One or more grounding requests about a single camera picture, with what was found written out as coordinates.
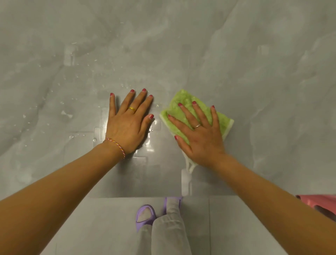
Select person's right hand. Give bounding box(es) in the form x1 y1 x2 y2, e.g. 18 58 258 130
167 101 227 169

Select person's left hand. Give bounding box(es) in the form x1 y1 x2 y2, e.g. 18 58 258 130
104 88 155 158

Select green microfibre cleaning cloth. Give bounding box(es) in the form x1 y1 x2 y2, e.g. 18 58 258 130
159 89 235 174

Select person's right forearm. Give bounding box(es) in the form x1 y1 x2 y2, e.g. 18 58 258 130
210 153 336 255

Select person's left forearm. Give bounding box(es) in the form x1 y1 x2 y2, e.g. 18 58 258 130
0 141 125 255

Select purple slipper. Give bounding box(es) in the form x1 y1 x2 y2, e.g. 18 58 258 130
163 196 184 215
135 204 157 232

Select light grey trousers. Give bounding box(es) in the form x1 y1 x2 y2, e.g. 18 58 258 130
136 198 193 255

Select pink plastic stool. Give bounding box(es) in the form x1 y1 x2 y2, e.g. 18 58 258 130
296 194 336 223

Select braided multicolour string bracelet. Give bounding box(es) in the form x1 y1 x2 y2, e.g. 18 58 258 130
103 138 126 160

